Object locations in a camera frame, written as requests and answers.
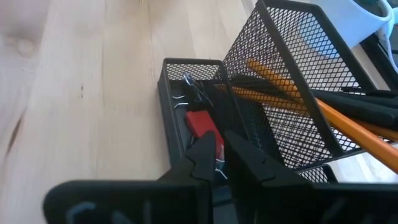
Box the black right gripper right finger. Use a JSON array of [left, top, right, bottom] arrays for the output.
[[223, 129, 313, 187]]

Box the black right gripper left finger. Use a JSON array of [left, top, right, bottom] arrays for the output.
[[158, 130, 218, 185]]

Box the black binder clip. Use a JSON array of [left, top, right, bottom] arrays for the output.
[[172, 94, 190, 110], [214, 157, 229, 181], [182, 72, 215, 111]]

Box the red eraser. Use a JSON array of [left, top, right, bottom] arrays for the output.
[[185, 110, 225, 156]]

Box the orange pencil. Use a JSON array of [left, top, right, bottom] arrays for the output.
[[246, 58, 398, 174], [231, 86, 398, 142]]

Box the black mesh desk organizer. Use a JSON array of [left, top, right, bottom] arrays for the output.
[[157, 0, 379, 187]]

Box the green plant in white pot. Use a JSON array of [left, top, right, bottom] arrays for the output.
[[310, 0, 394, 50]]

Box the black table frame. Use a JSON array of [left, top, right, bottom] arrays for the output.
[[359, 30, 398, 91]]

